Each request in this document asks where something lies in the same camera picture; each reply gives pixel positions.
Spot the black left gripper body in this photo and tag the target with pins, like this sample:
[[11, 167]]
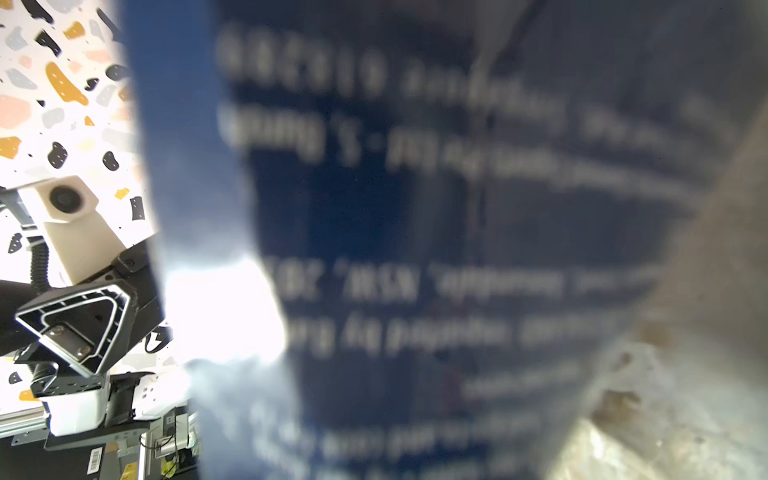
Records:
[[127, 282]]

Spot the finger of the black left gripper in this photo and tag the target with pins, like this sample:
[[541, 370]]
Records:
[[87, 326]]

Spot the blue Barilla rigatoni box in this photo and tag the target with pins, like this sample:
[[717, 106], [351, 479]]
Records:
[[396, 239]]

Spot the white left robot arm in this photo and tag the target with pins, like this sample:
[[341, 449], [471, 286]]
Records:
[[78, 404]]

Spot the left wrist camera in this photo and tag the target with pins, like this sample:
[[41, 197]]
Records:
[[64, 211]]

